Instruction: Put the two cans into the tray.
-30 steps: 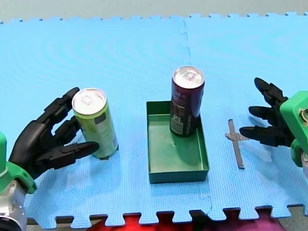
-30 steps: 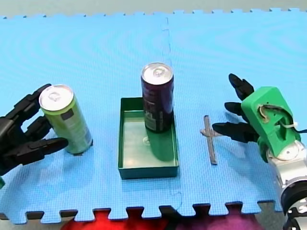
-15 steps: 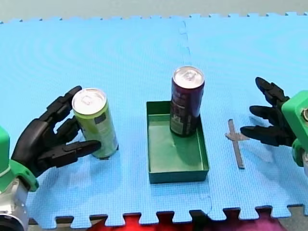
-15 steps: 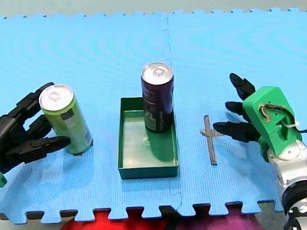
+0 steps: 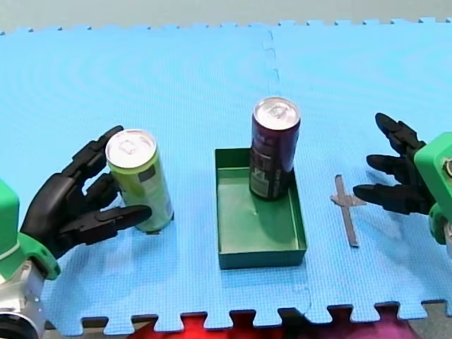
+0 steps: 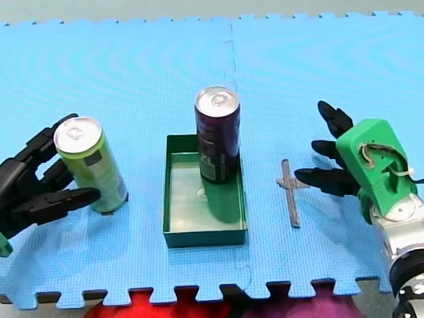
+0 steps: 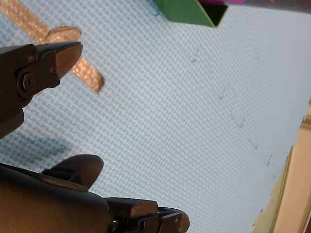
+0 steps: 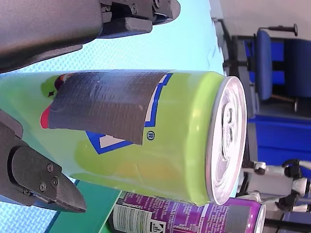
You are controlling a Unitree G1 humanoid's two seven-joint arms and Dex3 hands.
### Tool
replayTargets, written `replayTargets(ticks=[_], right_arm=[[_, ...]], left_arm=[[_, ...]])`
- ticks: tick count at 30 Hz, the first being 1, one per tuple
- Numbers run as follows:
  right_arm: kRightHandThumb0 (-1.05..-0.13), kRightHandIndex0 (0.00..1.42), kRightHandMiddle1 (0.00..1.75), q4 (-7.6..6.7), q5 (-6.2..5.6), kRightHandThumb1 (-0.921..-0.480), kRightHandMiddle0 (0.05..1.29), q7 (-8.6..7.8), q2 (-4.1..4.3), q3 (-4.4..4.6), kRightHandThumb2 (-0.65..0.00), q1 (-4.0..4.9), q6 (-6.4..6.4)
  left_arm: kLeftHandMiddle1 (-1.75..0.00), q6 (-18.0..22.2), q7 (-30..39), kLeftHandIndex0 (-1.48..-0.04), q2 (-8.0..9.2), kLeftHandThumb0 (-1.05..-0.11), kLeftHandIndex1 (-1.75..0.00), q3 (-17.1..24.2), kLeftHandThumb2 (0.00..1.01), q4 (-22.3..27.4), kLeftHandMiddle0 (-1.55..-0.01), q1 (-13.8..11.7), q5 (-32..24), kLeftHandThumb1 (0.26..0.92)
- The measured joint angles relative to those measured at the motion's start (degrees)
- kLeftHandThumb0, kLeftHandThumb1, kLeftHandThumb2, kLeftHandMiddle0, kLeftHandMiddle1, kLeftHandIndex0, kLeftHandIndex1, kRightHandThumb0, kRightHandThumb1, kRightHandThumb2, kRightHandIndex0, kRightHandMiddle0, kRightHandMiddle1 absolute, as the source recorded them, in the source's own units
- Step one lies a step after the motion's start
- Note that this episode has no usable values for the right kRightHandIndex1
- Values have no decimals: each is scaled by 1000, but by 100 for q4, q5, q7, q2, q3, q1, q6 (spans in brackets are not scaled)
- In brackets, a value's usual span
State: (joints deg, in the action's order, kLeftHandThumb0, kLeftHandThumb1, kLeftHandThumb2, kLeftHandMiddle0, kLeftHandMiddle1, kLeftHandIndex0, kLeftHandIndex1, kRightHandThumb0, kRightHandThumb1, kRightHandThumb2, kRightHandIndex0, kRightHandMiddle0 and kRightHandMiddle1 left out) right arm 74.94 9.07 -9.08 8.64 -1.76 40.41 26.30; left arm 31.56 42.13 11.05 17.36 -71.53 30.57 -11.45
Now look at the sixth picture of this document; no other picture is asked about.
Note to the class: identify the shallow green tray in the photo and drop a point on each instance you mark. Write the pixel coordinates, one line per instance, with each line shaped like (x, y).
(185, 212)

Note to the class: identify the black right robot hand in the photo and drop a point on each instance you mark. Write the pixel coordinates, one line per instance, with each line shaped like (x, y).
(334, 180)

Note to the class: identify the dark purple drink can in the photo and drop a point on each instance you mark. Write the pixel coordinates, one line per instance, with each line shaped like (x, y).
(218, 142)

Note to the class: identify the green drink can dark band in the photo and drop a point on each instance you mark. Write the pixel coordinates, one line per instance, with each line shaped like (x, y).
(96, 169)

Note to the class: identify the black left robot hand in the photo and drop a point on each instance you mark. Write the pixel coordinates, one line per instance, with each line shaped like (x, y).
(23, 195)

